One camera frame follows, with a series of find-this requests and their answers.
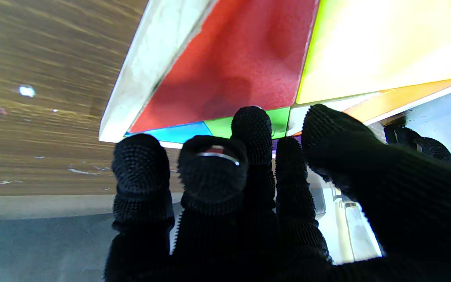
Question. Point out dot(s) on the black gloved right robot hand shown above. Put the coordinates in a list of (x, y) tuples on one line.
[(249, 219)]

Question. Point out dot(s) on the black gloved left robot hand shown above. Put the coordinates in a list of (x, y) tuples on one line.
[(417, 143)]

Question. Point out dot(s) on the orange tangram parallelogram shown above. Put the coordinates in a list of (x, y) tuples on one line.
[(401, 100)]

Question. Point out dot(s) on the purple tangram triangle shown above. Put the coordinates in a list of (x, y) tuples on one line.
[(274, 143)]

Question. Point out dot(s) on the green tangram square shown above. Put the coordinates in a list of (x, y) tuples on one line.
[(249, 125)]

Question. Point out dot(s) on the large yellow tangram triangle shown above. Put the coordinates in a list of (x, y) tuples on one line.
[(382, 43)]

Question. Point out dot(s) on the small blue tangram triangle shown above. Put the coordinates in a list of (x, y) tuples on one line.
[(174, 133)]

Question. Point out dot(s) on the large red tangram triangle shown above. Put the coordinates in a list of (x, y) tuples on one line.
[(229, 66)]

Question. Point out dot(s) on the square wooden tangram tray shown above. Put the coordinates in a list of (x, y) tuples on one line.
[(151, 58)]

